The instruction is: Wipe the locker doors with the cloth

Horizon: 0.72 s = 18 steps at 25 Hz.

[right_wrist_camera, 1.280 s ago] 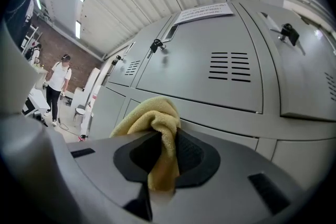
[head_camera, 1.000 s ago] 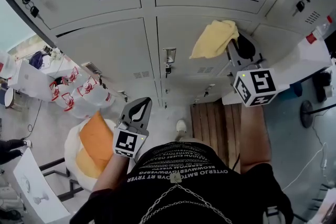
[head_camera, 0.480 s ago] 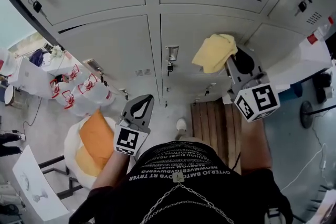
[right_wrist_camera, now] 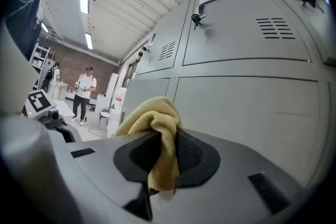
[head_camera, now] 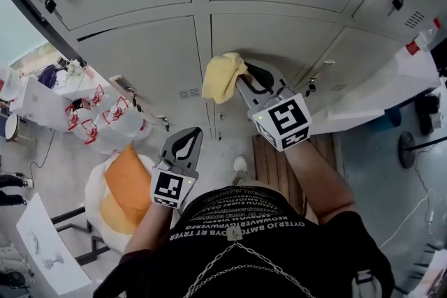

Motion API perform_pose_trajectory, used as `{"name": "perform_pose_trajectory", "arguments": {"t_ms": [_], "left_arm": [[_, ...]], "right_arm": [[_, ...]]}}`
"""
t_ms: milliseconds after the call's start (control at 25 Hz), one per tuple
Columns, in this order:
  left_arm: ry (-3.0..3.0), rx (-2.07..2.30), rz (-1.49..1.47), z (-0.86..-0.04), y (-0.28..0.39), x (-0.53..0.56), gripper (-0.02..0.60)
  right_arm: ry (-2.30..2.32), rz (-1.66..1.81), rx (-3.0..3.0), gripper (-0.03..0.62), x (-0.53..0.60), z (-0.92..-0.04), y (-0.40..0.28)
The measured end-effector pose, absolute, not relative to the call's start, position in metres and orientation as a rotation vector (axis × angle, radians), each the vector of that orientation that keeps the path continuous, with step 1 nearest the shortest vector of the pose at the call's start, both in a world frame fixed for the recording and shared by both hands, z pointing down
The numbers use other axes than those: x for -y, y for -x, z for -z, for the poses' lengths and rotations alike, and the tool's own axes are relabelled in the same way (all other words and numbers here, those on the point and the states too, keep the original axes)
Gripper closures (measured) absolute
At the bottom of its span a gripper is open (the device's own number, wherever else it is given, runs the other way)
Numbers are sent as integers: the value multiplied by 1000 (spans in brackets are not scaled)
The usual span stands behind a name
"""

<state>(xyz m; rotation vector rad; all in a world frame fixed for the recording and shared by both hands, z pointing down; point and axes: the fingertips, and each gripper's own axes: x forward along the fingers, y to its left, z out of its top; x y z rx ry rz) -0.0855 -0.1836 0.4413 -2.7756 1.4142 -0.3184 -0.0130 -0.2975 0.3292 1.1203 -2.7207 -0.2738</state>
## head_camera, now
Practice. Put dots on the large orange cushion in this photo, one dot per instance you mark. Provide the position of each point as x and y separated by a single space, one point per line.
129 181

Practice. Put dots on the black bag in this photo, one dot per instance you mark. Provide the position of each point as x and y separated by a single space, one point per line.
427 111

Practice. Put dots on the purple bag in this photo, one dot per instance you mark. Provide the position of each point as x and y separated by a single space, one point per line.
47 76

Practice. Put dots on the white beanbag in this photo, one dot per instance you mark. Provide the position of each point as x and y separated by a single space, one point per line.
94 185

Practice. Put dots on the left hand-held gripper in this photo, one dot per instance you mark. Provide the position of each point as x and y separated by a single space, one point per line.
169 186

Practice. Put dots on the white bag red label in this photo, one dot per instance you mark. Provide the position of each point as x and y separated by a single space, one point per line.
8 82

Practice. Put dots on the white sneaker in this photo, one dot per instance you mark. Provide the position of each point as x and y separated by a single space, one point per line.
240 165

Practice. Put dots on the black printed t-shirt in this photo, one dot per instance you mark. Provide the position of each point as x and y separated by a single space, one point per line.
251 265

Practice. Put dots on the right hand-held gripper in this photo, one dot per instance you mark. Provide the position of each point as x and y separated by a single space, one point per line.
286 117

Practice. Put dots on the rack of dark clothes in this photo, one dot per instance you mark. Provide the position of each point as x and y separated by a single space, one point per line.
440 63

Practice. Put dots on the clear bottle red label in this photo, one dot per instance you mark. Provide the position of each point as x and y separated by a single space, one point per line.
419 42

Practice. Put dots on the round white stool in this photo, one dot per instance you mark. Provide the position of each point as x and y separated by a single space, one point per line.
11 127

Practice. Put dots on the person's left forearm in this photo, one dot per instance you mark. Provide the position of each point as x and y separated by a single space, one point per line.
146 227

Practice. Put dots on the black pedestal fan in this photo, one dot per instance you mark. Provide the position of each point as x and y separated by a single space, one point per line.
407 150

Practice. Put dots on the black metal rack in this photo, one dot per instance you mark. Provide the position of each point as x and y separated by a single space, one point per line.
426 268

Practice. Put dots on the wooden slat platform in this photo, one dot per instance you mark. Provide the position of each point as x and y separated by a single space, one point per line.
270 164

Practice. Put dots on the glass goblet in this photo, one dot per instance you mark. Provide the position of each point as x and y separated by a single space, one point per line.
52 261

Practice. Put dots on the grey metal locker cabinet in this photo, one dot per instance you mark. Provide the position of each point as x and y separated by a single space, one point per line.
139 45

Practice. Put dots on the teal bin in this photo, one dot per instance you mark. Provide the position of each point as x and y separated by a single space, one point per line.
387 117

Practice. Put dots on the round yellow cushion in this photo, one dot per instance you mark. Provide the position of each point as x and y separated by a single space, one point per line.
115 214

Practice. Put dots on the yellow cloth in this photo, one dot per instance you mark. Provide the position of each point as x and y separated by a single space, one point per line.
221 76

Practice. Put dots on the black window frame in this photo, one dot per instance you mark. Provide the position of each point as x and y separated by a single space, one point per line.
42 24

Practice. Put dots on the person's right forearm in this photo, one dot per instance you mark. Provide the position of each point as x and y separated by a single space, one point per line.
321 185

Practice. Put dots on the black metal frame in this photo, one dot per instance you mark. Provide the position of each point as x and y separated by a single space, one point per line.
77 227

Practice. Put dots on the khaki trousers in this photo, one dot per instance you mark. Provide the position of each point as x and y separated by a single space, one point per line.
249 183

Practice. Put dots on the white table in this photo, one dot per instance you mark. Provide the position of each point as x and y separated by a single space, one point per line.
377 87
49 240

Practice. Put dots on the grey metal locker door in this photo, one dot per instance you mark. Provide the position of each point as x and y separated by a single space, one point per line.
276 35

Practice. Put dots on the white flowers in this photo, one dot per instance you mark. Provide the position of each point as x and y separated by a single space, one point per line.
73 69

